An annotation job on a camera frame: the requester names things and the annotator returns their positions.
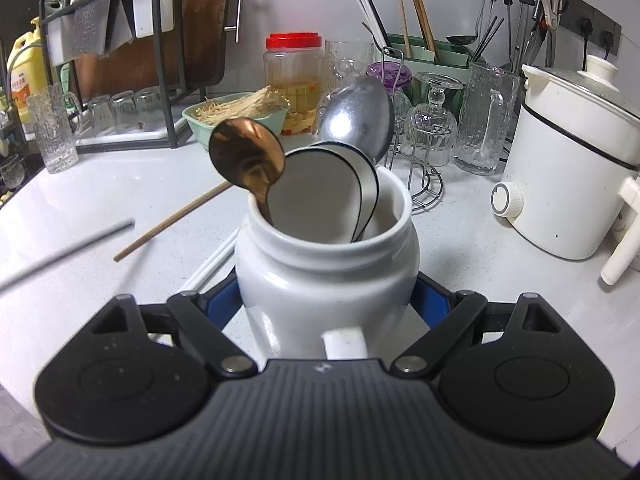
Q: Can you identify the wooden cutting board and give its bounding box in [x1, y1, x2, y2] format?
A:
[74, 0, 249, 102]

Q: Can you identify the purple lidded glass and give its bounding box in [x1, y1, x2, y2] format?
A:
[366, 61, 414, 106]

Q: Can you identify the tall patterned glass mug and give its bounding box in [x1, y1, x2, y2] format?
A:
[27, 82, 84, 174]
[452, 61, 522, 177]

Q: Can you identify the single black chopstick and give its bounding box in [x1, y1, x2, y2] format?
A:
[0, 218, 136, 292]

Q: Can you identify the green plastic basket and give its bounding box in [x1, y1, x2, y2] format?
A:
[182, 92, 292, 152]

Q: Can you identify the white ceramic spoon black rim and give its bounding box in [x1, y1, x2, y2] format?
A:
[267, 148, 364, 245]
[309, 142, 381, 242]

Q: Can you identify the black wire dish rack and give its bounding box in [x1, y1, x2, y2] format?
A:
[38, 0, 190, 153]

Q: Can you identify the bundle of white chopsticks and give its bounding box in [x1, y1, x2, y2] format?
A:
[349, 0, 397, 52]

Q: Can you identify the red lidded plastic jar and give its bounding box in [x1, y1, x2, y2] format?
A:
[263, 32, 327, 137]

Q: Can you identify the wire glass stand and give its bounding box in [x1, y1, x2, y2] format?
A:
[379, 46, 447, 212]

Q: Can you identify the clear patterned glass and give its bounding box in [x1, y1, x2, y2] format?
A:
[324, 39, 377, 93]

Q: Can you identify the steel cleaver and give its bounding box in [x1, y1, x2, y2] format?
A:
[64, 0, 119, 59]

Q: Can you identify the yellow detergent bottle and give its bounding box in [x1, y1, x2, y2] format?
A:
[7, 16, 49, 134]

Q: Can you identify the cut glass goblet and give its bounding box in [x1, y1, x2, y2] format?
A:
[400, 72, 464, 167]

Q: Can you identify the row of upturned small glasses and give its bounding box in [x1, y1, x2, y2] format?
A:
[81, 87, 172, 137]

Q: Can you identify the large silver metal spoon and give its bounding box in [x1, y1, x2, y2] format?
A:
[318, 75, 396, 165]

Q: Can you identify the white electric cooking pot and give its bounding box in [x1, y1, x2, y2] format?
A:
[489, 54, 640, 287]

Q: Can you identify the white plastic cutting board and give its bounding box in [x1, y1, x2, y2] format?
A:
[130, 0, 177, 39]

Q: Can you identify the white ceramic jar with handle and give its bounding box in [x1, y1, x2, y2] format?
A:
[233, 164, 421, 361]

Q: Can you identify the green utensil holder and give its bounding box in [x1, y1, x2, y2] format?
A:
[384, 33, 484, 103]

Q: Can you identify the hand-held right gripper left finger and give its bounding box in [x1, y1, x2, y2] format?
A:
[90, 276, 258, 377]

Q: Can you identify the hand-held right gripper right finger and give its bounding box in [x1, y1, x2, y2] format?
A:
[390, 272, 563, 377]

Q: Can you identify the brown wooden chopstick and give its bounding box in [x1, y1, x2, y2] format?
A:
[113, 180, 235, 263]

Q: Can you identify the bundle of wooden chopsticks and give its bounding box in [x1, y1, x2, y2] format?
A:
[397, 0, 442, 62]

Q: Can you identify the small stemmed glass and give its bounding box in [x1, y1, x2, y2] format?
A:
[0, 153, 27, 192]

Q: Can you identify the dark wall socket strip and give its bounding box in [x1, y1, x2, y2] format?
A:
[564, 0, 624, 59]

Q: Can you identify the bundle of black chopsticks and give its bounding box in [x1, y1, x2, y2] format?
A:
[470, 15, 505, 64]

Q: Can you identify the copper coloured spoon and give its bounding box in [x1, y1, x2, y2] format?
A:
[208, 117, 286, 224]

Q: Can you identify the long white chopstick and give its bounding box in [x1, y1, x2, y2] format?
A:
[187, 240, 241, 286]
[176, 255, 226, 293]

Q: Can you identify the pile of pale thin sticks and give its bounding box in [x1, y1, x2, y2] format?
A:
[192, 85, 287, 127]

